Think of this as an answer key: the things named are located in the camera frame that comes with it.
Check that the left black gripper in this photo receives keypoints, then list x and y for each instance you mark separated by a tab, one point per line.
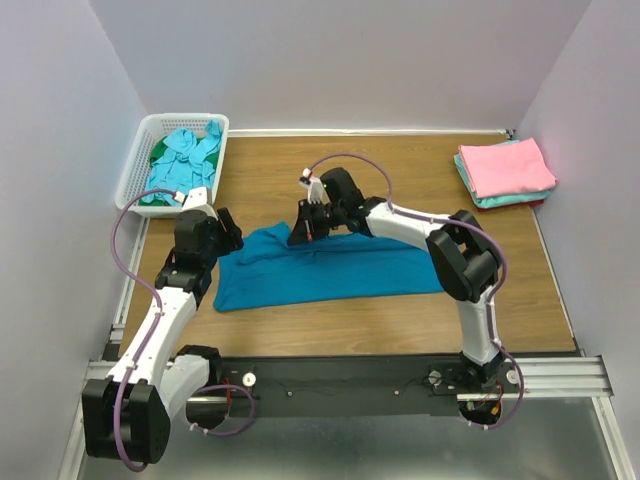
232	237

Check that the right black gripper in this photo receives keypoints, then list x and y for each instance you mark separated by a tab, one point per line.
304	230

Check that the teal blue t-shirt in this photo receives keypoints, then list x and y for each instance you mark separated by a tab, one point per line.
269	272

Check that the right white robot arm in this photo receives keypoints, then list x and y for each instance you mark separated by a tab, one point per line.
466	262

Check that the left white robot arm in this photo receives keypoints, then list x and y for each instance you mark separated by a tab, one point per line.
127	414

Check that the light blue crumpled t-shirt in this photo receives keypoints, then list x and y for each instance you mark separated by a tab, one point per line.
184	145

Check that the green t-shirt in basket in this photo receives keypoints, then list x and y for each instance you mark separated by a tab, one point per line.
175	177

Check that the white plastic laundry basket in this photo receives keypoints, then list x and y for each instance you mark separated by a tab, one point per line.
159	202

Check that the mint folded t-shirt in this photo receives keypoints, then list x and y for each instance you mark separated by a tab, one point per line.
496	200

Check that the pink folded t-shirt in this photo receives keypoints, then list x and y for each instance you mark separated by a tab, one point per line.
506	169

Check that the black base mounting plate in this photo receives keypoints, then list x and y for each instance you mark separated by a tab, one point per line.
342	386

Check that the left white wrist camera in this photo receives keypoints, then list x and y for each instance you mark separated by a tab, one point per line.
199	199

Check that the aluminium extrusion rail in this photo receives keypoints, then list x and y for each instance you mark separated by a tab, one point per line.
565	377

